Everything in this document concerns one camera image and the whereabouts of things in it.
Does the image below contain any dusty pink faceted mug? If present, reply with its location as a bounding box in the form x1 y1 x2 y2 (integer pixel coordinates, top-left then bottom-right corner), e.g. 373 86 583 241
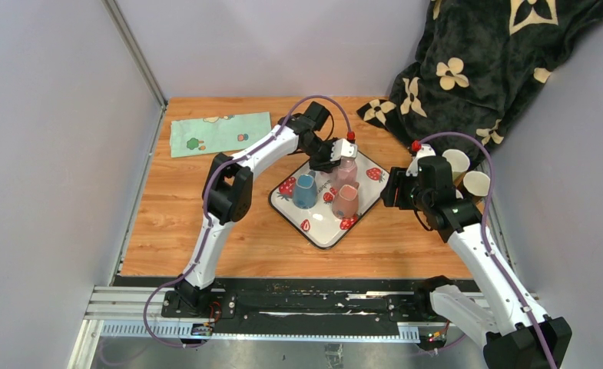
332 182 359 219

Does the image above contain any black glossy mug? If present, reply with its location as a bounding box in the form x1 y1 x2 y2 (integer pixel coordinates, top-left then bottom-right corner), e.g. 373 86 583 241
459 171 491 203

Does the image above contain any strawberry print white tray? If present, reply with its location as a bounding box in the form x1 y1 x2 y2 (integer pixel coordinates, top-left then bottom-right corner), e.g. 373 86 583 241
269 152 389 249

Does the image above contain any mint green printed cloth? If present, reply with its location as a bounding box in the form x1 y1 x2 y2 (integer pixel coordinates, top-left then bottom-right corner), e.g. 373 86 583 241
170 112 272 158

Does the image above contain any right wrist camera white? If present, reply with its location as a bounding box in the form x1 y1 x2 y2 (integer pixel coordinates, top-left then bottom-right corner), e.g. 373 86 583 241
406 144 438 178

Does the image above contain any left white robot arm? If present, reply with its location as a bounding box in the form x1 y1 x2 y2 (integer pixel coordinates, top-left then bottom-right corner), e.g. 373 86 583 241
169 96 340 318

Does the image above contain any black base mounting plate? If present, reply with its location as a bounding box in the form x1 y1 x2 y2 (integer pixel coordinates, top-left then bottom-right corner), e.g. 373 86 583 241
159 278 446 339

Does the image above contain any aluminium frame post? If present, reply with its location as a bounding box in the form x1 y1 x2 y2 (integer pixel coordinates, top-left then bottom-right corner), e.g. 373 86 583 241
101 0 167 111

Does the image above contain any blue dotted mug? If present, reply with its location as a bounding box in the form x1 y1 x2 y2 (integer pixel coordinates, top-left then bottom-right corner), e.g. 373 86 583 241
293 171 317 209

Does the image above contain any black floral plush blanket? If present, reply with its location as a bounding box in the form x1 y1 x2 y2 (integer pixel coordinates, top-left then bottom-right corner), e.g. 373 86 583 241
357 1 603 165

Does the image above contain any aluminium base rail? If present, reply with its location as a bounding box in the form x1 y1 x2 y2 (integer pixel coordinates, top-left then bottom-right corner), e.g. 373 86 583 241
71 284 562 369

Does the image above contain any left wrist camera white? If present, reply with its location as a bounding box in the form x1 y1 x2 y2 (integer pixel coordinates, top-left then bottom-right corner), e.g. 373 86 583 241
330 138 359 161

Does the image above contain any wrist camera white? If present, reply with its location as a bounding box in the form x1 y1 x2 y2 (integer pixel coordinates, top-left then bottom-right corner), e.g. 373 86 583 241
406 144 438 178
330 138 359 161

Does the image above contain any light pink faceted mug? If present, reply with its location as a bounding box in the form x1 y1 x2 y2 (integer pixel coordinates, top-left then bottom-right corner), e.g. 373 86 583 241
330 158 357 190

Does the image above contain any yellow-green faceted mug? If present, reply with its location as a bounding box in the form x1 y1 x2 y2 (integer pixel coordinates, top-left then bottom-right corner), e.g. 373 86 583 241
442 149 470 183

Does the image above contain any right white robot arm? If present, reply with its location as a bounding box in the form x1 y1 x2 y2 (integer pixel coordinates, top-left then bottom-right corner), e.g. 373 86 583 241
381 156 572 368

